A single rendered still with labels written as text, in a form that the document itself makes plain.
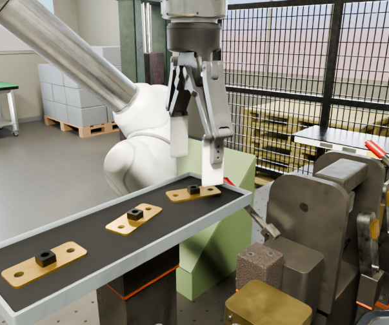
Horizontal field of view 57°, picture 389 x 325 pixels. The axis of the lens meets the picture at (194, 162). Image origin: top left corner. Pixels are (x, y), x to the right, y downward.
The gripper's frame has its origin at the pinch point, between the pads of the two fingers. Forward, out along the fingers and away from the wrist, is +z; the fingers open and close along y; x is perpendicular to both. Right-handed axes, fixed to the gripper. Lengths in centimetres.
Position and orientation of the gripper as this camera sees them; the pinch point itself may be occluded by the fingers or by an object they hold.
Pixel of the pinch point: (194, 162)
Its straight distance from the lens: 55.6
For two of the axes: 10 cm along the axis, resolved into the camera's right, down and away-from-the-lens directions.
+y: 3.8, 3.1, -8.7
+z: 0.0, 9.4, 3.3
